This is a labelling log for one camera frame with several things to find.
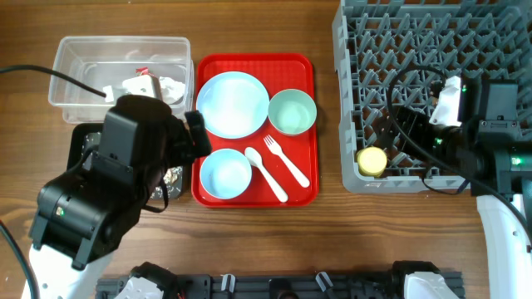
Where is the light blue food bowl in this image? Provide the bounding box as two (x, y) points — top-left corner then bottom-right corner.
(199, 149), (252, 200)

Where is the yellow plastic cup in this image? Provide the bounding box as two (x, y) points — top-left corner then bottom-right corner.
(357, 146), (387, 177)

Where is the light blue plate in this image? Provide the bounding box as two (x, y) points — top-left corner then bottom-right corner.
(196, 71), (270, 140)

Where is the white plastic spoon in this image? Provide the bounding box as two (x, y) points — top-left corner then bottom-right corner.
(244, 147), (288, 203)

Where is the white plastic fork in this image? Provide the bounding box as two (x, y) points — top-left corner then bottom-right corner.
(264, 135), (310, 188)

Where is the red snack wrapper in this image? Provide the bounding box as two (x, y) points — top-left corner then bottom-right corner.
(135, 66), (155, 76)

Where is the mint green bowl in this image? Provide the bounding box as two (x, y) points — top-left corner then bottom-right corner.
(268, 89), (318, 136)

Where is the white napkin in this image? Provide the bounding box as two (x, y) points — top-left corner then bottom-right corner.
(159, 76), (185, 105)

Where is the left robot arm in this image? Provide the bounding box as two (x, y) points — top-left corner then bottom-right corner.
(22, 95), (212, 298)

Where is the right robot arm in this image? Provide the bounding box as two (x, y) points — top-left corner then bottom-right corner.
(377, 76), (531, 298)

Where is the grey dishwasher rack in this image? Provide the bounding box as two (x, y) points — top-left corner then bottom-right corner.
(332, 0), (531, 194)

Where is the red plastic tray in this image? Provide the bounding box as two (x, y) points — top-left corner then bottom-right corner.
(191, 53), (319, 208)

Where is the clear plastic storage bin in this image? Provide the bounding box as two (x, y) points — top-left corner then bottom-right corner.
(48, 36), (195, 124)

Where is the black square bin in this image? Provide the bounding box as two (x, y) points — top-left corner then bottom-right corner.
(66, 123), (190, 200)

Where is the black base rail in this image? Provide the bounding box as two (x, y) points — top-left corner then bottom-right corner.
(96, 261), (466, 299)

